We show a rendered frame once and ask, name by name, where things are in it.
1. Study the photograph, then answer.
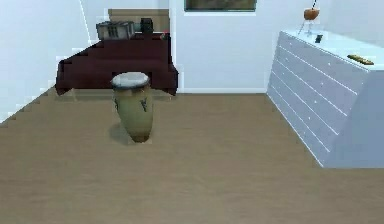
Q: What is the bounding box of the dark red table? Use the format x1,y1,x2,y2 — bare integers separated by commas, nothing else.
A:
54,32,179,97

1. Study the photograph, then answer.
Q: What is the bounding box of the tan conga drum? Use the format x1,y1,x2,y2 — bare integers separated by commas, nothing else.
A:
110,71,155,144

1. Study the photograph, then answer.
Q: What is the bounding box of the grey box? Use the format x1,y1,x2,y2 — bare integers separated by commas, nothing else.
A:
95,20,136,41

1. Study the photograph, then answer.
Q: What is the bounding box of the white chest of drawers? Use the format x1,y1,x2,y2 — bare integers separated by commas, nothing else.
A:
266,29,384,169

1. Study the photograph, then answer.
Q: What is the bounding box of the flat yellow-brown object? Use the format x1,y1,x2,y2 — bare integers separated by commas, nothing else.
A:
346,54,375,66

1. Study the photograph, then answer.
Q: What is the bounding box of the framed dark picture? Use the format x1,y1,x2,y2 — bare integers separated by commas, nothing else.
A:
183,0,258,13

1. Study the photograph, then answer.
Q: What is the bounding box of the black box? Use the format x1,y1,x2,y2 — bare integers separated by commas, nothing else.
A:
140,17,154,34

